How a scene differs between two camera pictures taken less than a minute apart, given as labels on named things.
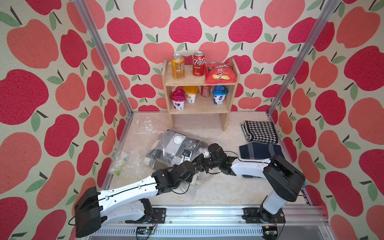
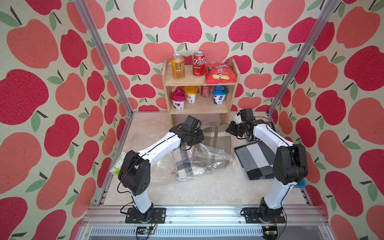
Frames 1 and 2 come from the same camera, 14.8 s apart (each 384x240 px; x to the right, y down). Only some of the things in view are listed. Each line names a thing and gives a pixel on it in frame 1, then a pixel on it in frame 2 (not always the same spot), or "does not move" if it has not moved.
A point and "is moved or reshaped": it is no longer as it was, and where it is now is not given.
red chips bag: x=220 y=73 does not move
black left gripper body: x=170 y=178 to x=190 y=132
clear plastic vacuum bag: x=151 y=149 is moved or reshaped
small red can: x=205 y=91 does not move
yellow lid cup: x=190 y=92 does not move
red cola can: x=198 y=63 does not move
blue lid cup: x=219 y=94 does not move
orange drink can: x=178 y=65 does not move
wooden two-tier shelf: x=192 y=95 does not move
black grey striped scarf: x=172 y=148 to x=257 y=159
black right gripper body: x=207 y=162 to x=237 y=129
